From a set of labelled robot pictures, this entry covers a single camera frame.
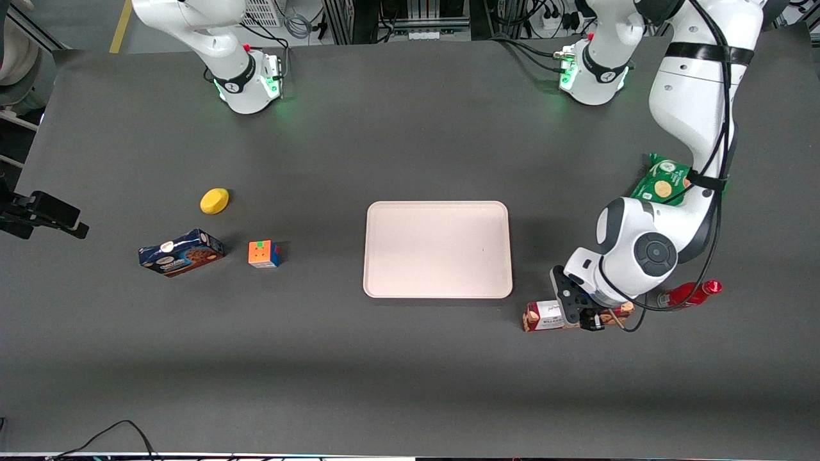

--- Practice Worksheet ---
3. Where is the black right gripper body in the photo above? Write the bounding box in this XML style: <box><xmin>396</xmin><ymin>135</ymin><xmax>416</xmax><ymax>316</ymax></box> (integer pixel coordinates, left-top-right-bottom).
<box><xmin>0</xmin><ymin>194</ymin><xmax>33</xmax><ymax>240</ymax></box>

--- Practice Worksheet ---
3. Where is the red cookie box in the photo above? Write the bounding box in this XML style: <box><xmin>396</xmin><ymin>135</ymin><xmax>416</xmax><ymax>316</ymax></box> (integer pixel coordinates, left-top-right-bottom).
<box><xmin>523</xmin><ymin>300</ymin><xmax>635</xmax><ymax>333</ymax></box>

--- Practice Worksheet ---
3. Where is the blue cookie box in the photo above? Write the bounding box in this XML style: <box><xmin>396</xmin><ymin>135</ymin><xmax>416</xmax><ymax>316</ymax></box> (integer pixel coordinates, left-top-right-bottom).
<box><xmin>138</xmin><ymin>229</ymin><xmax>226</xmax><ymax>278</ymax></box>

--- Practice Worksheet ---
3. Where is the beige plastic tray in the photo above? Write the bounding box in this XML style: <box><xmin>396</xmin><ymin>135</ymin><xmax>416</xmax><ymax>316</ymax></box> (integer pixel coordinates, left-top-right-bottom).
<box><xmin>363</xmin><ymin>200</ymin><xmax>514</xmax><ymax>300</ymax></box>

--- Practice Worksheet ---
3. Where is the red cola bottle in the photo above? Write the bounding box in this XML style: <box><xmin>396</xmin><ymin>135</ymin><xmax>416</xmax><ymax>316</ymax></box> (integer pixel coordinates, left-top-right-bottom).
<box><xmin>660</xmin><ymin>280</ymin><xmax>723</xmax><ymax>310</ymax></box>

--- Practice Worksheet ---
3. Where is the green chips bag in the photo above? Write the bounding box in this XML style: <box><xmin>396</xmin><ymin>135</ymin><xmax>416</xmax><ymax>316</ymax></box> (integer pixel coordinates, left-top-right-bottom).
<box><xmin>630</xmin><ymin>152</ymin><xmax>694</xmax><ymax>207</ymax></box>

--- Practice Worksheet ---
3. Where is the yellow round lid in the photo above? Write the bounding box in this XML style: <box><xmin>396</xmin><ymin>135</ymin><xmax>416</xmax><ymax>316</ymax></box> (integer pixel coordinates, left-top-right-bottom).
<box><xmin>200</xmin><ymin>188</ymin><xmax>230</xmax><ymax>215</ymax></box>

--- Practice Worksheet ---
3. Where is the colourful puzzle cube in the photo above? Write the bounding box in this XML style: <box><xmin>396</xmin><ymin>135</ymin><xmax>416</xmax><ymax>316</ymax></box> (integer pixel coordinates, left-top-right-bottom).
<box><xmin>248</xmin><ymin>239</ymin><xmax>281</xmax><ymax>270</ymax></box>

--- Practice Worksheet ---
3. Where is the white power strip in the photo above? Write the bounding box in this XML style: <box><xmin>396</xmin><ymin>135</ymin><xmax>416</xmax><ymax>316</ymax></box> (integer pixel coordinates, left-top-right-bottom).
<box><xmin>541</xmin><ymin>9</ymin><xmax>581</xmax><ymax>34</ymax></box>

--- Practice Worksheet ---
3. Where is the black loose cable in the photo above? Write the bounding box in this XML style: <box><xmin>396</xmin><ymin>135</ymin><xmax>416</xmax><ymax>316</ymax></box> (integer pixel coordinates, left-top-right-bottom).
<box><xmin>45</xmin><ymin>419</ymin><xmax>158</xmax><ymax>461</ymax></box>

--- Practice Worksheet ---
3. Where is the black base cable bundle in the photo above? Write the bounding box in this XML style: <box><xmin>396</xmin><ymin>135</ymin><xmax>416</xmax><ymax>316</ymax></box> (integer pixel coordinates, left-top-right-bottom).
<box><xmin>490</xmin><ymin>37</ymin><xmax>566</xmax><ymax>73</ymax></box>

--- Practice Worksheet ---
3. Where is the black right base cable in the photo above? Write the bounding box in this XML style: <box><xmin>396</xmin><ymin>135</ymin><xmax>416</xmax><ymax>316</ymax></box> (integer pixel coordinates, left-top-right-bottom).
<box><xmin>240</xmin><ymin>22</ymin><xmax>290</xmax><ymax>65</ymax></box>

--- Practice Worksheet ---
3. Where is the grey coiled cable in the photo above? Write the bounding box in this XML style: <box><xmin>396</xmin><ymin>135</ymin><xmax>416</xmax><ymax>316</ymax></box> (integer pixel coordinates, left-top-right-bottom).
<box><xmin>284</xmin><ymin>12</ymin><xmax>313</xmax><ymax>40</ymax></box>

